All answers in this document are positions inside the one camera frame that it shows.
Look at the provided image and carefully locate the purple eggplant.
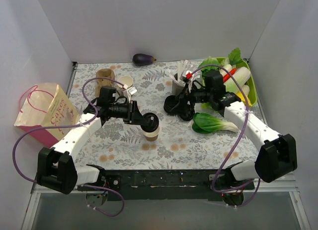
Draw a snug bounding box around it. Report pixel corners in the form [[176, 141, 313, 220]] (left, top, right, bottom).
[[132, 53, 156, 67]]

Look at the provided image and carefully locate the green plastic basket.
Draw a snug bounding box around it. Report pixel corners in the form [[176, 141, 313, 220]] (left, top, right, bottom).
[[217, 57, 257, 107]]

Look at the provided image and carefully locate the stack of paper cups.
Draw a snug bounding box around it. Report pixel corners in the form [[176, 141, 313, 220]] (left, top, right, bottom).
[[117, 76, 134, 96]]

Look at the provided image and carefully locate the floral table mat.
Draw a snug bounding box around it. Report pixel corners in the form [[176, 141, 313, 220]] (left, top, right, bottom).
[[69, 62, 258, 170]]

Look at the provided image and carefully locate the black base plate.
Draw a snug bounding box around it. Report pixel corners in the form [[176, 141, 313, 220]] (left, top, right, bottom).
[[77, 168, 255, 202]]

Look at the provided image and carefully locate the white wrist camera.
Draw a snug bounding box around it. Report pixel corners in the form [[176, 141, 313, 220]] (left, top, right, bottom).
[[123, 84, 137, 97], [183, 70, 200, 83]]

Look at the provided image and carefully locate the bok choy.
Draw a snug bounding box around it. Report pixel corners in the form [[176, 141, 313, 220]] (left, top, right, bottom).
[[192, 113, 239, 134]]

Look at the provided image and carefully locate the white radish with leaves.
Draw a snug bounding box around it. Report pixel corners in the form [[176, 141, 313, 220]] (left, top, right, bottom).
[[221, 47, 242, 71]]

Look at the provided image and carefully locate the stack of black lids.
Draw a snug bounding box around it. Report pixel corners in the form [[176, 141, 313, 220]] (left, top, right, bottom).
[[163, 95, 180, 115]]

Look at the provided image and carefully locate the green lettuce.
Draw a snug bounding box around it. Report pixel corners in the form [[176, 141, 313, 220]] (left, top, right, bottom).
[[199, 56, 221, 74]]

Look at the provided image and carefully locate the orange carrot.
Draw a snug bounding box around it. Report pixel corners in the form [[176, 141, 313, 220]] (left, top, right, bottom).
[[223, 68, 237, 83]]

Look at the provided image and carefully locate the purple cable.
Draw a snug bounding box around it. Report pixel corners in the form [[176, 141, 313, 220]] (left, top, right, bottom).
[[12, 77, 127, 217], [191, 65, 261, 208]]

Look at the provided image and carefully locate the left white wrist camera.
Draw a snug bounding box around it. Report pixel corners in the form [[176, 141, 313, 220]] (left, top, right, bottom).
[[123, 84, 137, 97]]

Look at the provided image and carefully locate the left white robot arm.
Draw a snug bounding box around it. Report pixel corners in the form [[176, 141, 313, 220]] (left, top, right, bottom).
[[36, 86, 159, 194]]

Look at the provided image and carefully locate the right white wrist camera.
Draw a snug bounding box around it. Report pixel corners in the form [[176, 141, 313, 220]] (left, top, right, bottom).
[[183, 70, 200, 83]]

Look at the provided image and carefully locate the grey holder cup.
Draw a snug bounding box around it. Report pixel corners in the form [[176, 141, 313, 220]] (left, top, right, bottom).
[[171, 73, 185, 96]]

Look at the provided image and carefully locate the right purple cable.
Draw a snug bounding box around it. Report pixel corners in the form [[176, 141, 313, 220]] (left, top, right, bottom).
[[191, 65, 261, 208]]

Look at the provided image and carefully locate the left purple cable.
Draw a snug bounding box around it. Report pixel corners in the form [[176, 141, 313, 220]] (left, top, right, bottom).
[[12, 77, 127, 217]]

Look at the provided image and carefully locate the cardboard cup carrier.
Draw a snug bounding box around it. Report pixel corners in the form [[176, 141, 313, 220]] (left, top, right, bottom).
[[95, 69, 115, 97]]

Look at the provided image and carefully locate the yellow flower vegetable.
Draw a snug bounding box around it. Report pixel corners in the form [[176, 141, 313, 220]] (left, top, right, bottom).
[[236, 84, 251, 106]]

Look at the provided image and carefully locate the paper bag with pink handles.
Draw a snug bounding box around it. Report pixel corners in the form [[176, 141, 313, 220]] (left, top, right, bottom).
[[14, 82, 80, 148]]

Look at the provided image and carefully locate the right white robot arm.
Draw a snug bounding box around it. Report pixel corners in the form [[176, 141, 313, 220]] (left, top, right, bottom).
[[164, 71, 298, 189]]

